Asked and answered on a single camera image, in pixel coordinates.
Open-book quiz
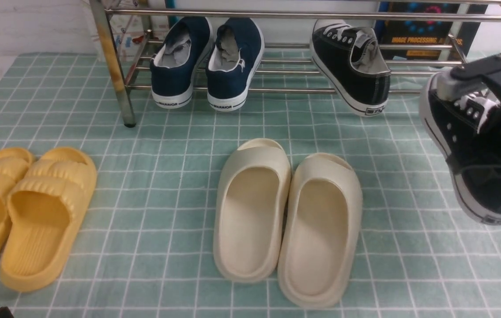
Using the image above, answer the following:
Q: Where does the black canvas sneaker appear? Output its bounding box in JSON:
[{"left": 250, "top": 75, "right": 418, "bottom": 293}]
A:
[
  {"left": 418, "top": 74, "right": 501, "bottom": 226},
  {"left": 309, "top": 19, "right": 391, "bottom": 117}
]

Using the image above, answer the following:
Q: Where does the metal shoe rack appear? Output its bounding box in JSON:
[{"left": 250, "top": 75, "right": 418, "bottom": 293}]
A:
[{"left": 86, "top": 0, "right": 501, "bottom": 128}]

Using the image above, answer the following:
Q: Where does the right navy canvas shoe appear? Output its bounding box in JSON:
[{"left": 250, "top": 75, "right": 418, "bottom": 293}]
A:
[{"left": 206, "top": 17, "right": 266, "bottom": 111}]

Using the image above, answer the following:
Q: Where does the navy canvas shoe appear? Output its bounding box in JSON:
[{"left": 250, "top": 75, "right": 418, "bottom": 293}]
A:
[
  {"left": 206, "top": 17, "right": 266, "bottom": 111},
  {"left": 149, "top": 16, "right": 214, "bottom": 109}
]

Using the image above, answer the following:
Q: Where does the left navy canvas shoe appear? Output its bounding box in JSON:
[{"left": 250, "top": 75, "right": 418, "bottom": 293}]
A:
[{"left": 149, "top": 16, "right": 214, "bottom": 109}]

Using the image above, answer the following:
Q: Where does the dark image processing book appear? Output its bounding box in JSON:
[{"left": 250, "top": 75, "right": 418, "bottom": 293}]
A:
[{"left": 375, "top": 2, "right": 488, "bottom": 61}]

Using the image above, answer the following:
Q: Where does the right cream slipper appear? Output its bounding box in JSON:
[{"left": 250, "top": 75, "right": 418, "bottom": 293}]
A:
[{"left": 277, "top": 153, "right": 363, "bottom": 309}]

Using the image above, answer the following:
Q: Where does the cream slipper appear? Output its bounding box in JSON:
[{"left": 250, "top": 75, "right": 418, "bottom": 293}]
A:
[
  {"left": 277, "top": 153, "right": 363, "bottom": 309},
  {"left": 213, "top": 138, "right": 291, "bottom": 283}
]

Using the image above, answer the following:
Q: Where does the left cream slipper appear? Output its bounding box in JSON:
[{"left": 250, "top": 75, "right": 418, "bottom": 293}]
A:
[{"left": 213, "top": 138, "right": 291, "bottom": 283}]

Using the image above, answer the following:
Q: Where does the patterned paper bag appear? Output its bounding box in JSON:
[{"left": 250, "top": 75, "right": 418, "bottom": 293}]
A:
[{"left": 81, "top": 0, "right": 149, "bottom": 61}]

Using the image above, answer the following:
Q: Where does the green checkered cloth mat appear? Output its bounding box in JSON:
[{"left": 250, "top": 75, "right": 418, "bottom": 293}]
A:
[{"left": 0, "top": 53, "right": 501, "bottom": 318}]

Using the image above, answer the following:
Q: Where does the right yellow slipper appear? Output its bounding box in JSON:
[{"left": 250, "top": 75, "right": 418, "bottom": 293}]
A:
[{"left": 0, "top": 147, "right": 97, "bottom": 292}]

